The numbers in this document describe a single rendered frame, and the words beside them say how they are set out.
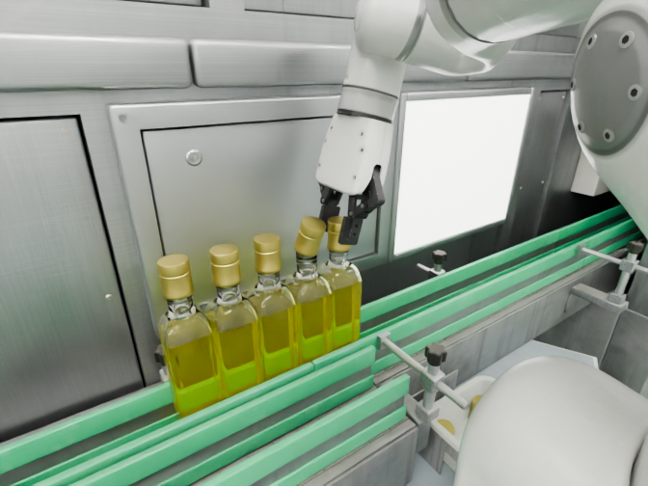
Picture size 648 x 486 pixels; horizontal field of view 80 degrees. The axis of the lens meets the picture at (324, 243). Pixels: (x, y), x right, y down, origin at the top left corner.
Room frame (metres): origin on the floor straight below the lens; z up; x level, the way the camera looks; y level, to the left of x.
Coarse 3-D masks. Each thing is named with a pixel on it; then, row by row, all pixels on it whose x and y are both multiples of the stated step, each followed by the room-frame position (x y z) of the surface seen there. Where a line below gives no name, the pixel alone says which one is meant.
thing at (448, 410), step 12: (468, 384) 0.53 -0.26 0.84; (480, 384) 0.54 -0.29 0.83; (444, 396) 0.50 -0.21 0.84; (468, 396) 0.52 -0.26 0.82; (444, 408) 0.49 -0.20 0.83; (456, 408) 0.50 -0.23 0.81; (468, 408) 0.52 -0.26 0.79; (432, 420) 0.45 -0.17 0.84; (456, 420) 0.50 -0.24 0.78; (444, 432) 0.43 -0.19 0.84; (456, 432) 0.49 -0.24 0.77; (456, 444) 0.41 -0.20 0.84
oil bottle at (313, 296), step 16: (304, 288) 0.46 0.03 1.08; (320, 288) 0.47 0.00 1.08; (304, 304) 0.45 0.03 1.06; (320, 304) 0.46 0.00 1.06; (304, 320) 0.45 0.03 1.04; (320, 320) 0.46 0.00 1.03; (304, 336) 0.45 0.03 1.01; (320, 336) 0.46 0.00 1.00; (304, 352) 0.45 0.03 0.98; (320, 352) 0.46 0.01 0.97
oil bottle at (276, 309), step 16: (256, 288) 0.45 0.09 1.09; (288, 288) 0.45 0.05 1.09; (256, 304) 0.43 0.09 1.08; (272, 304) 0.43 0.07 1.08; (288, 304) 0.44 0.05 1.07; (272, 320) 0.42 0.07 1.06; (288, 320) 0.44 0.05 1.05; (272, 336) 0.42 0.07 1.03; (288, 336) 0.44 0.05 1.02; (272, 352) 0.42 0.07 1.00; (288, 352) 0.44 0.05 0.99; (272, 368) 0.42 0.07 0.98; (288, 368) 0.44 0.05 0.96
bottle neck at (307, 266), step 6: (300, 258) 0.47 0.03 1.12; (306, 258) 0.47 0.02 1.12; (312, 258) 0.47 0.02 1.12; (300, 264) 0.47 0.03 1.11; (306, 264) 0.47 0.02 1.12; (312, 264) 0.47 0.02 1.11; (300, 270) 0.47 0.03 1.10; (306, 270) 0.47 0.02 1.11; (312, 270) 0.47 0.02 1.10; (300, 276) 0.47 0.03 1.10; (306, 276) 0.47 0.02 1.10; (312, 276) 0.47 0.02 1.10
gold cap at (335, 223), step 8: (336, 216) 0.53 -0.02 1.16; (328, 224) 0.51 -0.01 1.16; (336, 224) 0.50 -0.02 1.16; (328, 232) 0.51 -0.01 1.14; (336, 232) 0.50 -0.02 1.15; (328, 240) 0.51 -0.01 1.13; (336, 240) 0.50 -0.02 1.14; (328, 248) 0.51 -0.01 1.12; (336, 248) 0.50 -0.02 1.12; (344, 248) 0.50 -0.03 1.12
